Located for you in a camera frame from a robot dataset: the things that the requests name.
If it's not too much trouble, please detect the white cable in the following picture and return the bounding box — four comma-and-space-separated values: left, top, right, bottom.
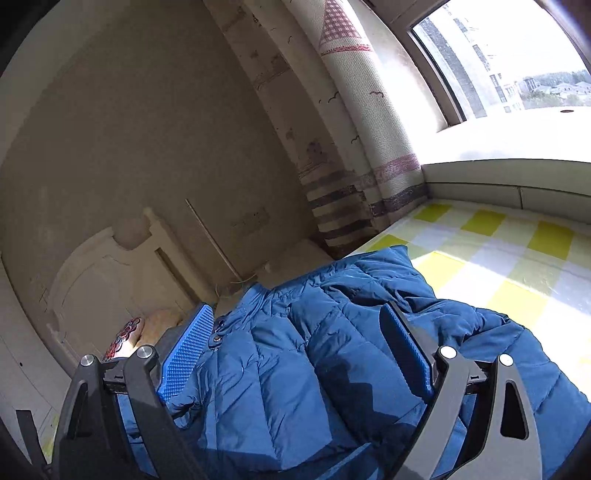
214, 272, 260, 297

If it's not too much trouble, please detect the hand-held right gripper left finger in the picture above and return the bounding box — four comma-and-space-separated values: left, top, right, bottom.
51, 302, 215, 480

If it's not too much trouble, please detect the pale yellow pillow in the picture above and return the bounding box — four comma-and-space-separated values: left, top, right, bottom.
137, 309, 185, 350

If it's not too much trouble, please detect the yellow checked bed sheet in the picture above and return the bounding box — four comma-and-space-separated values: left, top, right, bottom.
41, 203, 591, 462

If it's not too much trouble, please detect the wall socket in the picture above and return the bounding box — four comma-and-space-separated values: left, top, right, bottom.
230, 210, 271, 232

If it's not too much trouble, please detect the patterned beige curtain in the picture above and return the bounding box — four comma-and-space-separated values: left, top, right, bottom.
226, 0, 428, 259

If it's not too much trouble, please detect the white bed headboard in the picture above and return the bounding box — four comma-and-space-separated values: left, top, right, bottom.
28, 208, 199, 365

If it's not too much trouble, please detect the white wall conduit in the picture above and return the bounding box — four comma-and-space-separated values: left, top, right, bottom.
185, 198, 243, 283

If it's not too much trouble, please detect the white window sill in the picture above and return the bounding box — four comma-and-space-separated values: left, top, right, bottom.
416, 107, 591, 214

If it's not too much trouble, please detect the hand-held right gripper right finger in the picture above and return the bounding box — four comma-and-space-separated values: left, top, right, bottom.
379, 302, 544, 480

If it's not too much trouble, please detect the window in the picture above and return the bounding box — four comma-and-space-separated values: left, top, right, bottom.
406, 0, 591, 125

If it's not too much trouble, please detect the red floral pillow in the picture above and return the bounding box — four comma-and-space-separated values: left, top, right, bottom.
102, 316, 146, 363

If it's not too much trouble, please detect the blue puffer jacket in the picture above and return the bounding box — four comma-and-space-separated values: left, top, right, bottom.
115, 246, 591, 480

